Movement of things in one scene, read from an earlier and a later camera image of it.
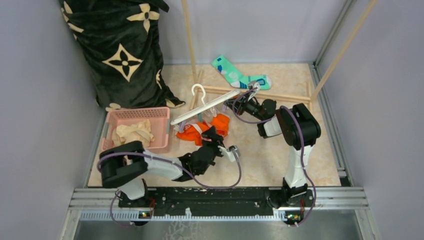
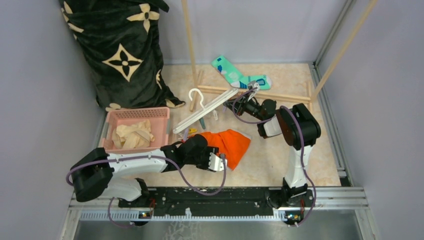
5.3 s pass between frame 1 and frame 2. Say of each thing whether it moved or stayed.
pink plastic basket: stayed
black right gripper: stayed
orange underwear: moved
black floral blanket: stayed
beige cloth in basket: stayed
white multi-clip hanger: moved
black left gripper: moved
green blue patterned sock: stayed
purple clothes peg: moved
